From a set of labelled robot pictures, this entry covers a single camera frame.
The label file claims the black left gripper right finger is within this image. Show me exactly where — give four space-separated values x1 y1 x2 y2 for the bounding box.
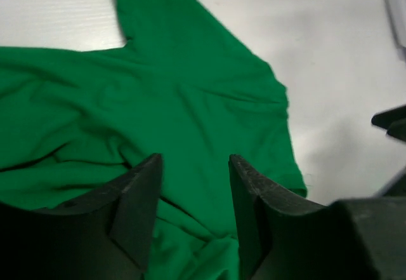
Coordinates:
229 155 405 279

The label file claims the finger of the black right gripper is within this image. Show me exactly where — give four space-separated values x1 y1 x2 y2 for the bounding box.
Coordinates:
371 105 406 142

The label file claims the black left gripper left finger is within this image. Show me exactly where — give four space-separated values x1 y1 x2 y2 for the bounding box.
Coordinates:
1 154 162 279

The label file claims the green t shirt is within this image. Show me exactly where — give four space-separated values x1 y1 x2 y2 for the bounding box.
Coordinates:
1 0 307 279

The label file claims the white clothes rack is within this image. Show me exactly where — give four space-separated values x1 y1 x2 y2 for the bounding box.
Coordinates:
384 0 405 61

